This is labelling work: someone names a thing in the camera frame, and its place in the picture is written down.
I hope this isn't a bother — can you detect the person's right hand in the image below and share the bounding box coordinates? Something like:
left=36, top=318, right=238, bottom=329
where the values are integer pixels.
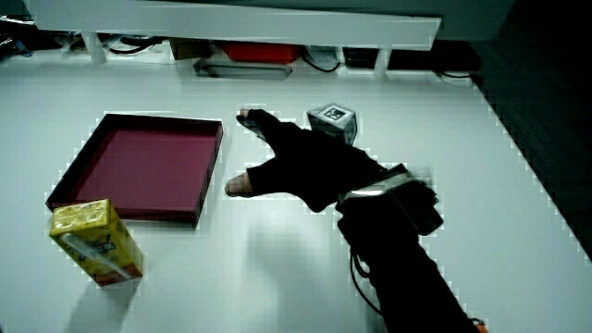
left=225, top=104, right=411, bottom=215

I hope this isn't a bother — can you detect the dark red shallow tray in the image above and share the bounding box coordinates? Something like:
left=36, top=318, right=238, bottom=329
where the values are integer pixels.
left=44, top=113, right=225, bottom=228

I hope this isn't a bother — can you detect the black box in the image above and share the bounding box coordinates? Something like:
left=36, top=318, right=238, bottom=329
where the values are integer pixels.
left=341, top=45, right=381, bottom=70

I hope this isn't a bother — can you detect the black glove cable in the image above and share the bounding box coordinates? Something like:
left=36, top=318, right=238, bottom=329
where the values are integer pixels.
left=348, top=249, right=385, bottom=318

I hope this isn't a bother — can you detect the yellow ice redtea carton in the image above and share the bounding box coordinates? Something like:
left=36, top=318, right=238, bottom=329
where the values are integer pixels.
left=48, top=199, right=144, bottom=288

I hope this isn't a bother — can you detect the brown cardboard box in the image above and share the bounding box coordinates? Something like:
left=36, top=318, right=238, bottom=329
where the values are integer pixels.
left=168, top=39, right=214, bottom=61

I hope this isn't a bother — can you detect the white raised shelf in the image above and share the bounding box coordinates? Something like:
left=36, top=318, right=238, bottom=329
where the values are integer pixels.
left=22, top=0, right=443, bottom=66

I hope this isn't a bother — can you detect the black wrist tracker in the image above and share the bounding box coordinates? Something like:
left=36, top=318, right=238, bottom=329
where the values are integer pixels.
left=392, top=179, right=445, bottom=237

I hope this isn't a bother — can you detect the red box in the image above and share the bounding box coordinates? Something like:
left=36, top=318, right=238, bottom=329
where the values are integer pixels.
left=221, top=42, right=304, bottom=65

